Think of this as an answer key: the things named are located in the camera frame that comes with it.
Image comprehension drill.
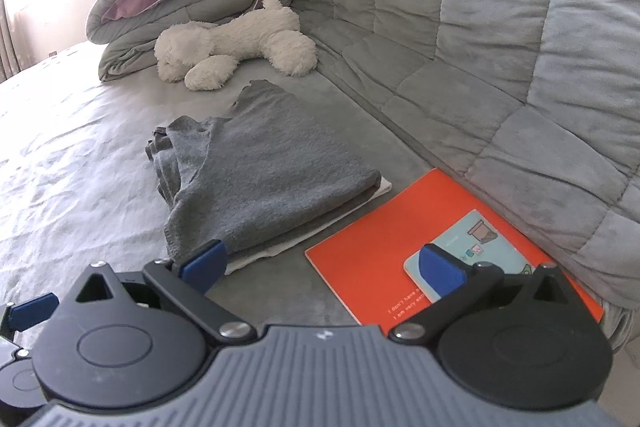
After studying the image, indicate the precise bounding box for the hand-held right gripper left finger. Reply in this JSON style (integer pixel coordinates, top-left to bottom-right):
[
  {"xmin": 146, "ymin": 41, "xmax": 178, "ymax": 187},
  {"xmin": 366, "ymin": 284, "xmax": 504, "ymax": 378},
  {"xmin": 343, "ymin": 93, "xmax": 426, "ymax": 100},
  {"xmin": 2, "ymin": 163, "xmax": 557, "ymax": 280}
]
[{"xmin": 67, "ymin": 240, "xmax": 256, "ymax": 346}]

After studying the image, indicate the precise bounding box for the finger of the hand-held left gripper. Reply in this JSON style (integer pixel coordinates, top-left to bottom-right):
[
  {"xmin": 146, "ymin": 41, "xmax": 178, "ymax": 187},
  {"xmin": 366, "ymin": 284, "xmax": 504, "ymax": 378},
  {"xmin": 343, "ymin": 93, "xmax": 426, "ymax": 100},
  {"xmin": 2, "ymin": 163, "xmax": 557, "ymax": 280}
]
[{"xmin": 0, "ymin": 293, "xmax": 61, "ymax": 340}]

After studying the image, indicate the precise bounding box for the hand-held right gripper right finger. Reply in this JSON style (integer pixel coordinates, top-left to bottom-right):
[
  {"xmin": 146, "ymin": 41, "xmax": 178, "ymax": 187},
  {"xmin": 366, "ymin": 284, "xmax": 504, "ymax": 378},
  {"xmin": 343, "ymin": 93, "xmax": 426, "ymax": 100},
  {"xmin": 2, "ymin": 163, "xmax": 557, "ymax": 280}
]
[{"xmin": 390, "ymin": 243, "xmax": 576, "ymax": 349}]

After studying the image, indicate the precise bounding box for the grey top with ruffled collar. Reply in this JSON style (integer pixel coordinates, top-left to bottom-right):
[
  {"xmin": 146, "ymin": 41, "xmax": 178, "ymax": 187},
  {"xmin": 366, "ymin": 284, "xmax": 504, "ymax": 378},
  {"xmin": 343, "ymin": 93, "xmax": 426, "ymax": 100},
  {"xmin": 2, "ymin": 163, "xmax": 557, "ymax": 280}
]
[{"xmin": 145, "ymin": 79, "xmax": 383, "ymax": 265}]

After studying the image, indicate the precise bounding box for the orange book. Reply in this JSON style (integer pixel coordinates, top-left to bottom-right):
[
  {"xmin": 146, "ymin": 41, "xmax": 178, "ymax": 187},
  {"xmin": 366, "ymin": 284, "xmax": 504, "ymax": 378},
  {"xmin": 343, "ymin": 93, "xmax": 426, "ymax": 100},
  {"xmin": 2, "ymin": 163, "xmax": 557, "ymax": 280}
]
[{"xmin": 305, "ymin": 167, "xmax": 606, "ymax": 327}]

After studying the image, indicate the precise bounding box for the folded thin white shirt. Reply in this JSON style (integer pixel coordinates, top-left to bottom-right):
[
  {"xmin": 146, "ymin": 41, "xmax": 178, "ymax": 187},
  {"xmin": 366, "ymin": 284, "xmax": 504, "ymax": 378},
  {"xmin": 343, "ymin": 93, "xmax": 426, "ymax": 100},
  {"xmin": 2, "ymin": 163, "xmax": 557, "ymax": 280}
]
[{"xmin": 225, "ymin": 177, "xmax": 392, "ymax": 277}]

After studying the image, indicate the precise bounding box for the bed with grey sheet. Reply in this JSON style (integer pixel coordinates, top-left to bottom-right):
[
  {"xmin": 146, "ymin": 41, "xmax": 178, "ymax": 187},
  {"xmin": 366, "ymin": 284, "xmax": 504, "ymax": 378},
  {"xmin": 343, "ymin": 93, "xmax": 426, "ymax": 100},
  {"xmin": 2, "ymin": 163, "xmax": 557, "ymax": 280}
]
[{"xmin": 0, "ymin": 37, "xmax": 631, "ymax": 427}]

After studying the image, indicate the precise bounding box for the white plush dog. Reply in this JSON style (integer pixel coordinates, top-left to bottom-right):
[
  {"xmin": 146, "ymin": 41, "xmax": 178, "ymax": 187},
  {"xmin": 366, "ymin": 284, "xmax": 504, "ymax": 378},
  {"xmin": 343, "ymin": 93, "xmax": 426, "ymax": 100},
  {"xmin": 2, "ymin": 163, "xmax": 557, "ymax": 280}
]
[{"xmin": 153, "ymin": 0, "xmax": 318, "ymax": 92}]

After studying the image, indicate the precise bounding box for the grey quilted headboard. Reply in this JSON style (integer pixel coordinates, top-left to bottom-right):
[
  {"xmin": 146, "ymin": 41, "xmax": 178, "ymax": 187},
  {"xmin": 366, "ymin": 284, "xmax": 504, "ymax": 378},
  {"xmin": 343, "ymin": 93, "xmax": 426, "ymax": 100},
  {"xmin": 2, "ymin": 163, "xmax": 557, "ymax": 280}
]
[{"xmin": 277, "ymin": 0, "xmax": 640, "ymax": 308}]

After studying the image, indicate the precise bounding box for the folded grey duvet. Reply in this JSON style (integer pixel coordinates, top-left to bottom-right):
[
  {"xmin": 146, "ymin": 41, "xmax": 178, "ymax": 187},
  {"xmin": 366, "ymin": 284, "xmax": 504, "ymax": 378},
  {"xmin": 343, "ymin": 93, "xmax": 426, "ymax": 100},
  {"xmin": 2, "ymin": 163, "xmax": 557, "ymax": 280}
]
[{"xmin": 86, "ymin": 0, "xmax": 296, "ymax": 82}]

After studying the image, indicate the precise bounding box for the grey star-print curtain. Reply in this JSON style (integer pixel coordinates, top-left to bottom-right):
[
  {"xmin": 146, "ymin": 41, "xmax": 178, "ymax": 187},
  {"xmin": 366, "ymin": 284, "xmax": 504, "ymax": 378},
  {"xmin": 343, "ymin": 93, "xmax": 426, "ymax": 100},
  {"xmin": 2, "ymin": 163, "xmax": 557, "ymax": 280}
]
[{"xmin": 0, "ymin": 0, "xmax": 23, "ymax": 80}]

